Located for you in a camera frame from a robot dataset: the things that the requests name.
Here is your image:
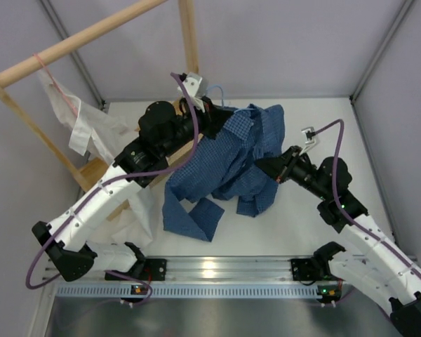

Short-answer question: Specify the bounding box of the pink wire hanger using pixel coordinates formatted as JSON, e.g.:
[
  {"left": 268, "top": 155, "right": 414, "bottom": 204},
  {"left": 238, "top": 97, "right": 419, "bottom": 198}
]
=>
[{"left": 32, "top": 53, "right": 79, "bottom": 117}]

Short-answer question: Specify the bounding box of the light blue wire hanger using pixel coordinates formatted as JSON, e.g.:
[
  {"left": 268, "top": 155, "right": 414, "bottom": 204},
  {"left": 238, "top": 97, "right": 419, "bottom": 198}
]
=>
[{"left": 205, "top": 84, "right": 259, "bottom": 114}]

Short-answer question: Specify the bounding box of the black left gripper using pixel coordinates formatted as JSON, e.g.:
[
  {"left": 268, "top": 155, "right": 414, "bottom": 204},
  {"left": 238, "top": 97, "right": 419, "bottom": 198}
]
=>
[{"left": 160, "top": 95, "right": 232, "bottom": 157}]

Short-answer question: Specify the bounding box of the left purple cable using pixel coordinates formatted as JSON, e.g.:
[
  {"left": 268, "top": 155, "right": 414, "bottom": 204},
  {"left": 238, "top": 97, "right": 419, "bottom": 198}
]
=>
[{"left": 25, "top": 72, "right": 201, "bottom": 305}]

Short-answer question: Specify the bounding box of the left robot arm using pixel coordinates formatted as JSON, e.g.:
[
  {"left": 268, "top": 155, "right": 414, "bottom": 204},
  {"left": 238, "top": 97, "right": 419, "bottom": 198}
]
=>
[{"left": 32, "top": 97, "right": 233, "bottom": 282}]

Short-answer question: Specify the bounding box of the blue plaid shirt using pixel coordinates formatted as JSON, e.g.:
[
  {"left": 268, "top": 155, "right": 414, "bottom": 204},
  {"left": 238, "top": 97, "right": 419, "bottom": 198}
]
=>
[{"left": 162, "top": 104, "right": 286, "bottom": 242}]

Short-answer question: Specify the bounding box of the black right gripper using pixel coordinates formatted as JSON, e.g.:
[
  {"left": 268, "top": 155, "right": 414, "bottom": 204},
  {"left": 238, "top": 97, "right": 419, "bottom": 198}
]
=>
[{"left": 254, "top": 145, "right": 330, "bottom": 201}]

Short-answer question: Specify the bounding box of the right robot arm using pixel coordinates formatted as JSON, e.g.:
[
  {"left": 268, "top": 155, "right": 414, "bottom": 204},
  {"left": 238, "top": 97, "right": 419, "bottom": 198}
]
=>
[{"left": 255, "top": 146, "right": 421, "bottom": 336}]

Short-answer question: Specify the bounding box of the wooden clothes rack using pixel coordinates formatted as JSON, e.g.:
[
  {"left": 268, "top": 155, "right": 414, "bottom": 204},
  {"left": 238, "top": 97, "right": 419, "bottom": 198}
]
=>
[{"left": 0, "top": 0, "right": 201, "bottom": 222}]

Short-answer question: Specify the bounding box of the slotted white cable duct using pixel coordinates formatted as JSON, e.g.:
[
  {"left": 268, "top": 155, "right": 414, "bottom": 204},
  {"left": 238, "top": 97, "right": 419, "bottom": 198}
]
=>
[{"left": 56, "top": 283, "right": 340, "bottom": 299}]

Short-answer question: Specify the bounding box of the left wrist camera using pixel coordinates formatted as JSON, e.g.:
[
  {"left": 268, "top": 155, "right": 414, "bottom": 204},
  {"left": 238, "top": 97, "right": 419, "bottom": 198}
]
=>
[{"left": 179, "top": 72, "right": 208, "bottom": 110}]

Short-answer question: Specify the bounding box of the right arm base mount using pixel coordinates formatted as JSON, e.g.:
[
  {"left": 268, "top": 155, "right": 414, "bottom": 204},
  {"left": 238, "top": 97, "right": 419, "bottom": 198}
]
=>
[{"left": 290, "top": 258, "right": 338, "bottom": 284}]

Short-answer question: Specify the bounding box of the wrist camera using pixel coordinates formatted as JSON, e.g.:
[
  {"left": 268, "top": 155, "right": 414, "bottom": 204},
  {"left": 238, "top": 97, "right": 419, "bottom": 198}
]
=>
[
  {"left": 300, "top": 126, "right": 318, "bottom": 155},
  {"left": 179, "top": 72, "right": 208, "bottom": 110}
]

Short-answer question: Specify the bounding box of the white table cover sheet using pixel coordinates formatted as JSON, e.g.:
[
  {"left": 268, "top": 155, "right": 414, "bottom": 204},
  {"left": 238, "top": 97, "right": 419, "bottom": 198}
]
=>
[{"left": 91, "top": 98, "right": 392, "bottom": 256}]

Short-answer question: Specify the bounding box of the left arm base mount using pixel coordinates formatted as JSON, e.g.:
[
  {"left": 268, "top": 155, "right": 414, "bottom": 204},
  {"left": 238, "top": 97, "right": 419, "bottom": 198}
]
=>
[{"left": 105, "top": 258, "right": 167, "bottom": 282}]

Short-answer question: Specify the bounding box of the white cloth garment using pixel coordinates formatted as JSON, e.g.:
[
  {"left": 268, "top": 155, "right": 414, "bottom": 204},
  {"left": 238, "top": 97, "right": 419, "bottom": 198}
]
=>
[{"left": 37, "top": 70, "right": 156, "bottom": 249}]

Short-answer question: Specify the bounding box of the aluminium mounting rail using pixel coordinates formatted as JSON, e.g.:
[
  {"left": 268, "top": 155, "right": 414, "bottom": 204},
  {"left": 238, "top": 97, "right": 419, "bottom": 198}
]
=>
[{"left": 44, "top": 255, "right": 418, "bottom": 282}]

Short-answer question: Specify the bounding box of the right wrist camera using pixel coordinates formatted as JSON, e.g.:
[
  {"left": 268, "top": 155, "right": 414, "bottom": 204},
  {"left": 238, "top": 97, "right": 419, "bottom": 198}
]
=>
[{"left": 300, "top": 126, "right": 318, "bottom": 155}]

